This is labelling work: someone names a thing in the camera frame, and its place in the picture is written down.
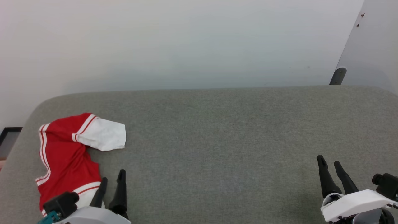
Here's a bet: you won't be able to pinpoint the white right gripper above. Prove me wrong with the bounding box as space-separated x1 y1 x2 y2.
317 155 398 223

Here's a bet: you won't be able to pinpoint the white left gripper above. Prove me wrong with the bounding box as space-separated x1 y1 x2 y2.
53 169 132 224

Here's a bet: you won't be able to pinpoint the red and white jersey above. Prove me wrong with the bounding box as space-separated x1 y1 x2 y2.
35 113 127 217

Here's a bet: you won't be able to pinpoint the dark grey furniture leg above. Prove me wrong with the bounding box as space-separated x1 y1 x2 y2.
329 67 347 85

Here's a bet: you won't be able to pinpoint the light grey panel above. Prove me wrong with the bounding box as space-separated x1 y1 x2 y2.
336 0 398 94

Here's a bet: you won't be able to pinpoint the teal left camera connector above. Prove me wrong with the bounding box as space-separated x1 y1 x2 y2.
37 211 61 224

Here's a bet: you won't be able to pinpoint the black picture frame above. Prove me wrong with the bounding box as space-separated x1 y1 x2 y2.
0 127 23 161

